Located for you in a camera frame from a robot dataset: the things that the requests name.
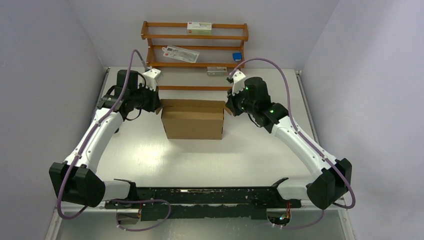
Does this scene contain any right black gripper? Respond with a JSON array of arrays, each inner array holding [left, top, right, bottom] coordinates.
[[226, 84, 257, 116]]

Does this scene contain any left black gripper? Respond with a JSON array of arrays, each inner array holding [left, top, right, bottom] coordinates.
[[130, 82, 162, 112]]

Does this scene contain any brown cardboard box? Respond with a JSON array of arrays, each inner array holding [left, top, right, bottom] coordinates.
[[155, 99, 233, 140]]

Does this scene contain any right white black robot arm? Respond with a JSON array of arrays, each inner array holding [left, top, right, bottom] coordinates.
[[225, 73, 352, 210]]

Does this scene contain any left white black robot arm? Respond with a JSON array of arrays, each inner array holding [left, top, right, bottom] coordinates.
[[49, 68, 162, 208]]

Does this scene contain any small white red box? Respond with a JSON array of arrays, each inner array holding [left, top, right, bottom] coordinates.
[[206, 66, 228, 77]]

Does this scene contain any white green box top shelf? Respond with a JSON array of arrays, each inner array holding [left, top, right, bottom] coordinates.
[[186, 21, 213, 36]]

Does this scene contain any small blue object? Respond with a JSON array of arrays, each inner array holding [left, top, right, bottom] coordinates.
[[231, 52, 243, 62]]

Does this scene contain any clear plastic blister package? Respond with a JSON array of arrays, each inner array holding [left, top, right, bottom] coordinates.
[[161, 45, 200, 63]]

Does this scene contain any wooden three-tier shelf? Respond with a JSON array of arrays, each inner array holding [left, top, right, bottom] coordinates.
[[140, 21, 249, 71]]

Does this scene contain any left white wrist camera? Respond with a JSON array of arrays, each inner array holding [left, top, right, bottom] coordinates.
[[141, 68, 163, 92]]

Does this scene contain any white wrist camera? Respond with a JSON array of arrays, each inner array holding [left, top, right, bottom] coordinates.
[[228, 70, 247, 96], [141, 68, 163, 92]]

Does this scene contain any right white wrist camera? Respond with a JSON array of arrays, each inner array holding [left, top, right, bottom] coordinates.
[[228, 70, 247, 96]]

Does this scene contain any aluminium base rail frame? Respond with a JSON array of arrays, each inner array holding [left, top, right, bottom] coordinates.
[[54, 187, 347, 221]]

